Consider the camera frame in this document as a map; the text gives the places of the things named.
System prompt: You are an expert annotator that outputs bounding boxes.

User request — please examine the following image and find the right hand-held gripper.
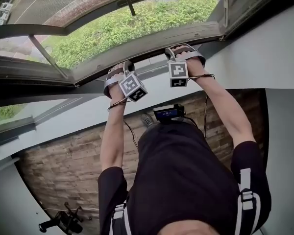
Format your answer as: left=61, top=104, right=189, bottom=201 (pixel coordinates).
left=164, top=43, right=206, bottom=88

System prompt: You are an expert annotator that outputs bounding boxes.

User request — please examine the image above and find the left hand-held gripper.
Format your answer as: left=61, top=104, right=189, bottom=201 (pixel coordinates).
left=103, top=60, right=148, bottom=103

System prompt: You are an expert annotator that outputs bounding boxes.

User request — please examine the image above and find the black framed window sash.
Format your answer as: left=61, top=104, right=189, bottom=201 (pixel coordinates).
left=0, top=0, right=226, bottom=88

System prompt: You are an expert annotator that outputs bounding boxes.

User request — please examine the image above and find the person's right forearm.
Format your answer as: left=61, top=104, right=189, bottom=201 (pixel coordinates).
left=188, top=74, right=258, bottom=156

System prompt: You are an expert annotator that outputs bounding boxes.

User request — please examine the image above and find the person's left forearm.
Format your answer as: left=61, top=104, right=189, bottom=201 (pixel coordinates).
left=99, top=96, right=128, bottom=178

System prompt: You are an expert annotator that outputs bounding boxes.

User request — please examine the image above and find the open glass window sash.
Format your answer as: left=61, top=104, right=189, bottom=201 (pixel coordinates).
left=0, top=0, right=230, bottom=78

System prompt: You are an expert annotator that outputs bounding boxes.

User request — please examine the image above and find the person's right hand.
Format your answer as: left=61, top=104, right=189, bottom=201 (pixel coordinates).
left=172, top=45, right=209, bottom=79

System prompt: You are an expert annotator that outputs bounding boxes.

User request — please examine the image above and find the person's left hand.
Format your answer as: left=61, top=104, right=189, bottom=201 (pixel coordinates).
left=110, top=67, right=125, bottom=100

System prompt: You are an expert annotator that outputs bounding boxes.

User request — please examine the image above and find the person's grey shoe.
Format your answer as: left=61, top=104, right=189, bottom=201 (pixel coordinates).
left=140, top=113, right=154, bottom=127

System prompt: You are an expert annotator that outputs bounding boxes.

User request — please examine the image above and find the small black monitor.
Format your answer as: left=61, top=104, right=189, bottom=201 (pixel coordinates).
left=153, top=103, right=186, bottom=122

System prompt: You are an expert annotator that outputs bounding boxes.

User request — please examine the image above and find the green hedge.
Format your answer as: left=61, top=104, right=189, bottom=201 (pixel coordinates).
left=40, top=0, right=219, bottom=70

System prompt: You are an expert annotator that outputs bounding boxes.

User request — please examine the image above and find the person's black shirt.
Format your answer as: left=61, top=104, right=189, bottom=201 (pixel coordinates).
left=98, top=120, right=272, bottom=235

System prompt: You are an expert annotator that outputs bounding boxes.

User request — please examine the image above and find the black office chair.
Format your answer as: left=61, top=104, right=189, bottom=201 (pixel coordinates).
left=38, top=201, right=84, bottom=235

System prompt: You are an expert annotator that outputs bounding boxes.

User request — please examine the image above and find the person's face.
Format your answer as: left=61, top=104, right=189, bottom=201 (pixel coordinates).
left=159, top=220, right=226, bottom=235

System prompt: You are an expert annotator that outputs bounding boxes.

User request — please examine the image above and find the white black harness strap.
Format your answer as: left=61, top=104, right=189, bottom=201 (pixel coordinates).
left=236, top=168, right=262, bottom=235
left=110, top=203, right=128, bottom=235

